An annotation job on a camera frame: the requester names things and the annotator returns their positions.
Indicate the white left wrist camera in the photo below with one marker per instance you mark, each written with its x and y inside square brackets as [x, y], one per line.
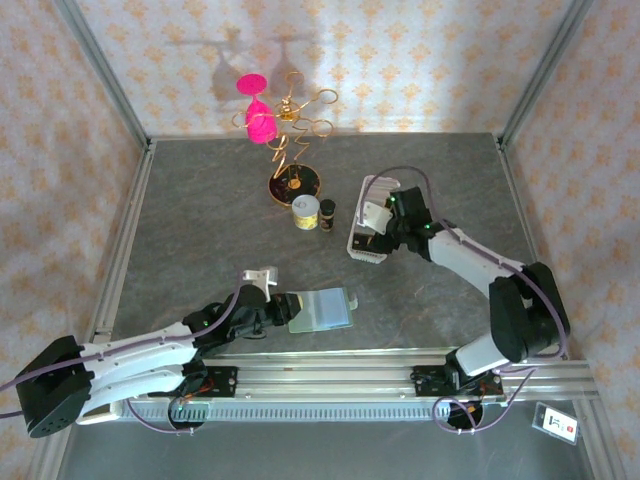
[262, 280]

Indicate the black credit card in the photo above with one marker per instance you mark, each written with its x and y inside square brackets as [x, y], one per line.
[362, 242]

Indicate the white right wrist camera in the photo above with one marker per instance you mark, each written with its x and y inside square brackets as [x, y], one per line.
[375, 217]

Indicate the white plastic card tray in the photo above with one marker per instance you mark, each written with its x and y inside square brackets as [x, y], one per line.
[377, 187]

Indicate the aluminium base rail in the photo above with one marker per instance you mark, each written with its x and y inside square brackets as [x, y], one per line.
[325, 380]

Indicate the aluminium side rail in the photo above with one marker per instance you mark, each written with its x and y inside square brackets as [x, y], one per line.
[530, 240]
[120, 250]

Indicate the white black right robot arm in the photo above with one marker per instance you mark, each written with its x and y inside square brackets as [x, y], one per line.
[470, 260]

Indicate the pink wine glass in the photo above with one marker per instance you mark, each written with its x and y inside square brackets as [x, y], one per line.
[260, 125]

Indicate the clear badge with white card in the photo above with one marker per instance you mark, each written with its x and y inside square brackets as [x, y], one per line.
[555, 423]

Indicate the yellow can with white lid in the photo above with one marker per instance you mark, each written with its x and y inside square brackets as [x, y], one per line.
[306, 215]

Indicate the aluminium frame post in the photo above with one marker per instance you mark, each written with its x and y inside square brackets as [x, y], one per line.
[105, 75]
[545, 70]

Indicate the translucent green card holder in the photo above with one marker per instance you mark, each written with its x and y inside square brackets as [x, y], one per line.
[330, 310]

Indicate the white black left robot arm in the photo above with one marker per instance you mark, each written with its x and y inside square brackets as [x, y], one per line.
[140, 350]

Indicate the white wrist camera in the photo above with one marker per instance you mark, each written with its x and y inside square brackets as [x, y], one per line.
[262, 280]
[375, 217]

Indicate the small black bottle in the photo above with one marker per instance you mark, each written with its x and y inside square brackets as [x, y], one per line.
[327, 217]

